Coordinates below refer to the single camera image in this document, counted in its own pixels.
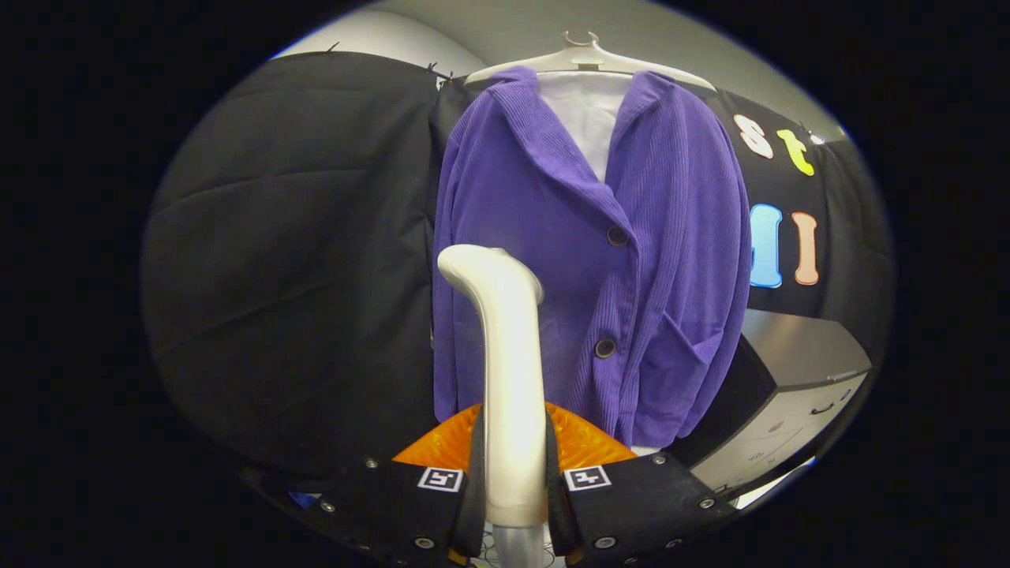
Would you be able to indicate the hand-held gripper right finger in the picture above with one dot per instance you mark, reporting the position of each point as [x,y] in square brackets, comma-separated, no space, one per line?
[554,497]

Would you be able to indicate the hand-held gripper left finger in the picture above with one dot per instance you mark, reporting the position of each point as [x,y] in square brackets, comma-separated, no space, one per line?
[476,489]

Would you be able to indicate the white garment steamer head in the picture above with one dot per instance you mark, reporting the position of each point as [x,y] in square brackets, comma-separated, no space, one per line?
[513,379]

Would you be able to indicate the cream plastic clothes hanger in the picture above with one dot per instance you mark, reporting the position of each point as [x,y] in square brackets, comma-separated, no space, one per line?
[588,57]

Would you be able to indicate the white flat sheet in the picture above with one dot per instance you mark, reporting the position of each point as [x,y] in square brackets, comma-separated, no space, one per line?
[769,487]

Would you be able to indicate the grey cabinet with black top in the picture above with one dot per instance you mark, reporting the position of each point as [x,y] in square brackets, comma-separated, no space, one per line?
[797,355]

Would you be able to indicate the white lining cloth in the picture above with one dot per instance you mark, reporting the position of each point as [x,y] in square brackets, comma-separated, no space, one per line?
[588,118]

